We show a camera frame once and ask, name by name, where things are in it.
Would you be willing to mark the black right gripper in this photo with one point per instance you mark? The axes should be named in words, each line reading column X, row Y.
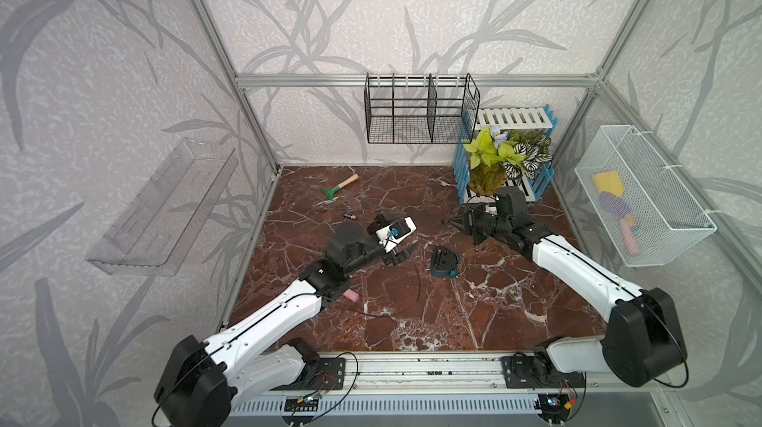
column 467, row 217

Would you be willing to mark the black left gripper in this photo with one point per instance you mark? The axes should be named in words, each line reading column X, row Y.
column 401, row 256

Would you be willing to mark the teal alarm clock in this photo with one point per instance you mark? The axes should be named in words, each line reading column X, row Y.
column 444, row 263

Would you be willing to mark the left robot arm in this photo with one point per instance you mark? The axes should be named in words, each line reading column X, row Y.
column 204, row 380

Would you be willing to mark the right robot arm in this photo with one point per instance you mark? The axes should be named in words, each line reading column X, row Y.
column 643, row 337

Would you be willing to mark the glass vase with plants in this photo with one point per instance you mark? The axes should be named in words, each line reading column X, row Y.
column 496, row 156

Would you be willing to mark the blue white slatted wooden shelf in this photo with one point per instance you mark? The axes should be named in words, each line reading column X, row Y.
column 522, row 119

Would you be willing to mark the purple pink toy shovel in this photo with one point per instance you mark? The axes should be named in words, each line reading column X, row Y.
column 615, row 205

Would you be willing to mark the yellow toy spade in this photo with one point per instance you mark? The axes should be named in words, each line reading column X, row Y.
column 610, row 182

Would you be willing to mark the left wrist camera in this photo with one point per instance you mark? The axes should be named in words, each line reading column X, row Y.
column 391, row 230

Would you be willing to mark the green wooden-handled garden tool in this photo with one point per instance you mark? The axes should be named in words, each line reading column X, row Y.
column 331, row 192

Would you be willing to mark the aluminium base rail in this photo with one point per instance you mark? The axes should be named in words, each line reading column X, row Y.
column 417, row 376

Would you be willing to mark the black wire wall basket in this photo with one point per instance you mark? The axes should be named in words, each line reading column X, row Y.
column 425, row 109

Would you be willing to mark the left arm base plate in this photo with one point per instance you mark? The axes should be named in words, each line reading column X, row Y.
column 323, row 374

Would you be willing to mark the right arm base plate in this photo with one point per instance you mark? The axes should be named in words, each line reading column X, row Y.
column 521, row 371

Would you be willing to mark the white wire mesh basket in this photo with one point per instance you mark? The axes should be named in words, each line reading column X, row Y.
column 666, row 217

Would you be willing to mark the clear plastic wall shelf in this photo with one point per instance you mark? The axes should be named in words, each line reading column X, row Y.
column 155, row 233

